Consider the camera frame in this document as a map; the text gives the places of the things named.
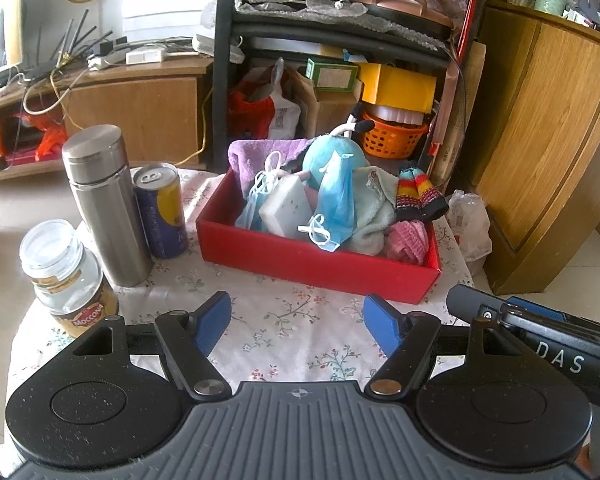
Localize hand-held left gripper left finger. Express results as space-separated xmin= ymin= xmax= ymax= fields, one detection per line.
xmin=72 ymin=292 xmax=233 ymax=401

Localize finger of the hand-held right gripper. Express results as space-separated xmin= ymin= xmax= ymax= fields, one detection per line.
xmin=446 ymin=284 xmax=600 ymax=339

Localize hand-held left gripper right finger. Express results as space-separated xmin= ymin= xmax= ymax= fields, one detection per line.
xmin=364 ymin=294 xmax=521 ymax=397

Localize pink knitted item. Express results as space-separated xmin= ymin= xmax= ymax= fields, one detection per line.
xmin=384 ymin=220 xmax=429 ymax=264

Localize red box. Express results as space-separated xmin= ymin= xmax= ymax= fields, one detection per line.
xmin=196 ymin=167 xmax=443 ymax=306

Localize light green towel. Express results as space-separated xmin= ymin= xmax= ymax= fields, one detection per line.
xmin=349 ymin=167 xmax=398 ymax=257

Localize blue face mask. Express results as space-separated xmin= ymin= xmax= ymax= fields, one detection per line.
xmin=300 ymin=150 xmax=357 ymax=252
xmin=236 ymin=152 xmax=283 ymax=232

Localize striped colourful socks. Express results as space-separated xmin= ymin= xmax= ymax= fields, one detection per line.
xmin=395 ymin=166 xmax=449 ymax=223

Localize white foam block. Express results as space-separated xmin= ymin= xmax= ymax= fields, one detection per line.
xmin=259 ymin=175 xmax=314 ymax=237

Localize purple towel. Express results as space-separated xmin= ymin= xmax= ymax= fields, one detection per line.
xmin=228 ymin=139 xmax=311 ymax=201

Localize blue pink pig plush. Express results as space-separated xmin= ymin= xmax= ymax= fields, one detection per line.
xmin=295 ymin=135 xmax=371 ymax=188

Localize black white plush toy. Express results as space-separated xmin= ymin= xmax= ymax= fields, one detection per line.
xmin=330 ymin=114 xmax=376 ymax=138

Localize floral tablecloth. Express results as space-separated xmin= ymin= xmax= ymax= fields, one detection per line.
xmin=5 ymin=167 xmax=483 ymax=396

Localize crumpled white plastic bag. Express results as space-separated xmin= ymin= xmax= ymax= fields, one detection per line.
xmin=447 ymin=190 xmax=493 ymax=277

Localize yellow blue drink can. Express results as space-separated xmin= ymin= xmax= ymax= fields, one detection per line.
xmin=132 ymin=162 xmax=190 ymax=260

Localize glass coffee jar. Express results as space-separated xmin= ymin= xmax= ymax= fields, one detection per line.
xmin=19 ymin=219 xmax=120 ymax=338

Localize steel thermos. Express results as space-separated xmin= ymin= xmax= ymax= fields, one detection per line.
xmin=61 ymin=125 xmax=153 ymax=288

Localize wooden cabinet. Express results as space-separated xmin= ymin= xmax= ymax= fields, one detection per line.
xmin=472 ymin=0 xmax=600 ymax=297

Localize orange plastic basket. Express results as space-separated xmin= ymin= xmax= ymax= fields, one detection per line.
xmin=362 ymin=112 xmax=429 ymax=158

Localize wooden board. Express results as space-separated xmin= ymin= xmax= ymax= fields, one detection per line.
xmin=430 ymin=42 xmax=487 ymax=186

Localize red plastic bag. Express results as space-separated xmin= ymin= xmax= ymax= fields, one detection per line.
xmin=228 ymin=87 xmax=276 ymax=141

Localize white plastic tub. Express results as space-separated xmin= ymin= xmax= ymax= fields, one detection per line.
xmin=372 ymin=105 xmax=426 ymax=127

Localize white printed plastic bag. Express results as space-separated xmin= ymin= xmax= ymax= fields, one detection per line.
xmin=250 ymin=57 xmax=302 ymax=141

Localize cardboard box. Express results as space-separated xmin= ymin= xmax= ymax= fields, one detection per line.
xmin=290 ymin=67 xmax=362 ymax=141

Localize wooden media desk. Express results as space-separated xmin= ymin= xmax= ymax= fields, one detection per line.
xmin=0 ymin=57 xmax=214 ymax=184

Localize yellow box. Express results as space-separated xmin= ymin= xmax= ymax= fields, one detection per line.
xmin=360 ymin=62 xmax=437 ymax=113

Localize red bag under desk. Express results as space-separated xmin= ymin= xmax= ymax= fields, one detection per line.
xmin=0 ymin=112 xmax=67 ymax=159

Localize green box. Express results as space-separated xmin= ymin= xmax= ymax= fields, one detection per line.
xmin=306 ymin=57 xmax=359 ymax=92

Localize black shelf rack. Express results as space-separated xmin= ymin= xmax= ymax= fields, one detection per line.
xmin=212 ymin=0 xmax=481 ymax=171

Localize white power adapter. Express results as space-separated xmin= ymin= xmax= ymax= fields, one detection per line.
xmin=126 ymin=46 xmax=166 ymax=65

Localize white power strip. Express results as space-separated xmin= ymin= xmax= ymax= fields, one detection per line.
xmin=87 ymin=52 xmax=127 ymax=72

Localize red board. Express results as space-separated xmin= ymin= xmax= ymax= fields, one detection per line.
xmin=450 ymin=0 xmax=483 ymax=61

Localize dark frying pan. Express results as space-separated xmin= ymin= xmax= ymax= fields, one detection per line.
xmin=360 ymin=2 xmax=456 ymax=42

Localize black router with antennas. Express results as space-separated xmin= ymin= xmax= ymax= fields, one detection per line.
xmin=29 ymin=10 xmax=114 ymax=75

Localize pink pan lid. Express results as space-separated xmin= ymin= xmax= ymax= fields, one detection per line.
xmin=370 ymin=0 xmax=428 ymax=17

